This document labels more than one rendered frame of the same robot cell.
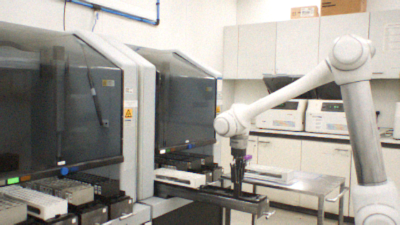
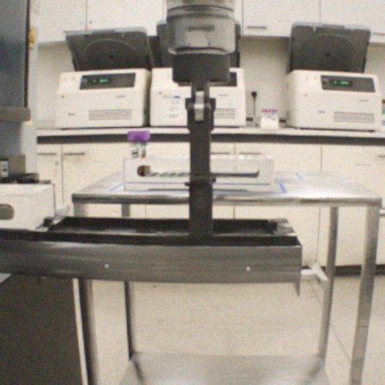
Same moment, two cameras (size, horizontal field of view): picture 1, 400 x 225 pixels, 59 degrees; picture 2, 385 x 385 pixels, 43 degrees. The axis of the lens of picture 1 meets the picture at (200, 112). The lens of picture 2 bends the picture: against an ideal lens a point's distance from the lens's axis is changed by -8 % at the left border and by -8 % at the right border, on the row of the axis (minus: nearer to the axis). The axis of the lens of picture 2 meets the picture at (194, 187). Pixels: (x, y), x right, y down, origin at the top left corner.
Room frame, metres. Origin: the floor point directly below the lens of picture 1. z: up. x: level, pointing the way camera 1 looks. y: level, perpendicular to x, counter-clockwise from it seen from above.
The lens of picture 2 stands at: (1.10, 0.16, 0.96)
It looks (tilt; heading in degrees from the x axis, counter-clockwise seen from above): 8 degrees down; 330
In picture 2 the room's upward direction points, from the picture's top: straight up
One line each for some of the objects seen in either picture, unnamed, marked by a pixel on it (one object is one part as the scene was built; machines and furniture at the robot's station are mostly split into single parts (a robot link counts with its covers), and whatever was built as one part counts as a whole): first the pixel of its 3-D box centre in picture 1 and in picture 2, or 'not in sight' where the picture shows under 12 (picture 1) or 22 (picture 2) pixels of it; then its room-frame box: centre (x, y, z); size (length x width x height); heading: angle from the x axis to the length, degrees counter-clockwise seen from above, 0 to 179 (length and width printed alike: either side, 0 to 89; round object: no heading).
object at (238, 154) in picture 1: (238, 157); (200, 88); (1.67, -0.19, 1.00); 0.08 x 0.07 x 0.09; 147
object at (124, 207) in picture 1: (76, 194); not in sight; (1.73, 0.61, 0.78); 0.73 x 0.14 x 0.09; 57
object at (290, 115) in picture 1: (287, 102); (109, 79); (4.23, -1.05, 1.22); 0.62 x 0.56 x 0.64; 145
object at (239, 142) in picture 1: (239, 141); (200, 34); (1.67, -0.19, 1.07); 0.09 x 0.09 x 0.06
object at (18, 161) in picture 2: (207, 160); (14, 168); (2.32, -0.06, 0.85); 0.12 x 0.02 x 0.06; 146
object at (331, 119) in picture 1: (338, 101); (199, 73); (3.92, -1.54, 1.24); 0.62 x 0.56 x 0.69; 147
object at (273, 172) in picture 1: (265, 172); (199, 172); (2.00, -0.39, 0.85); 0.30 x 0.10 x 0.06; 55
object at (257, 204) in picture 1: (205, 194); (66, 248); (1.79, -0.04, 0.78); 0.73 x 0.14 x 0.09; 57
